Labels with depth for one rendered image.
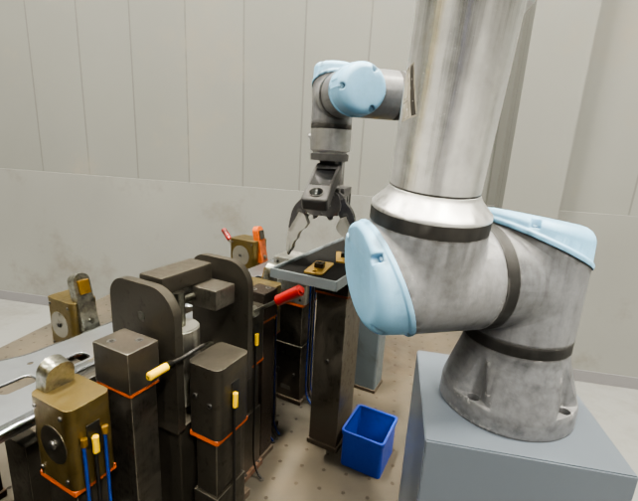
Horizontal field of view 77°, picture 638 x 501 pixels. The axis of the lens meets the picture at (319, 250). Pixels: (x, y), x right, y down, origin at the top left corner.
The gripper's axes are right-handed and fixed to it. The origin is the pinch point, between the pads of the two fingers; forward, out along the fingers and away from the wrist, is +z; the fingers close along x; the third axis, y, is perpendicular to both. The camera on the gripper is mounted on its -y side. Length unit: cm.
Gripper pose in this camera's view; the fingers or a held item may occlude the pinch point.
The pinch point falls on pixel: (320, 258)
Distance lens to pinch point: 77.6
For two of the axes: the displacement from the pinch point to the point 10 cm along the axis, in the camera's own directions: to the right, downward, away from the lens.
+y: 3.0, -2.2, 9.3
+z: -0.5, 9.7, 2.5
